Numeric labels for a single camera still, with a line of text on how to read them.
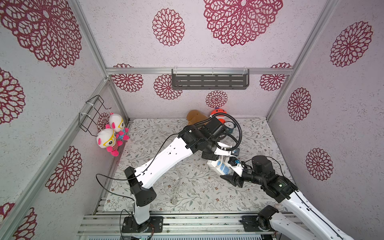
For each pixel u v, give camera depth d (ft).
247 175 2.00
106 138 2.76
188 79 3.09
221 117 3.66
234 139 1.82
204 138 1.53
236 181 2.01
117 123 3.10
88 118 2.46
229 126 3.61
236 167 1.95
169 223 2.49
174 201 2.60
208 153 1.95
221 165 2.20
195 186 2.87
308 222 1.47
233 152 1.83
